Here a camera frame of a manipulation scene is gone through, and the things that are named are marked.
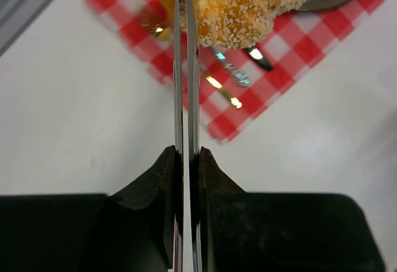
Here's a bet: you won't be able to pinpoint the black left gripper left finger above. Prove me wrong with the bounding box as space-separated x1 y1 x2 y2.
1 146 179 271

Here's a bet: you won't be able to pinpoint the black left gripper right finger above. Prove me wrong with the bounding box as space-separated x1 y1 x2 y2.
189 148 386 271

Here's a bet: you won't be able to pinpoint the metal tongs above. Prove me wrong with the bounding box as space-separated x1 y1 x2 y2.
173 0 208 271

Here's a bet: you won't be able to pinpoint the round sugared bread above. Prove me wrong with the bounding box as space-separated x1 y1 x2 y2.
159 0 308 48

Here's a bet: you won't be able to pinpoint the red checkered cloth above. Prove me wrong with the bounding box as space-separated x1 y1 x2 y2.
85 0 385 142

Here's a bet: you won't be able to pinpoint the silver spoon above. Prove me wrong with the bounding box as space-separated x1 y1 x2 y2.
210 47 250 88

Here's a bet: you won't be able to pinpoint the gold fork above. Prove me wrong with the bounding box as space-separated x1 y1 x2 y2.
138 8 243 109

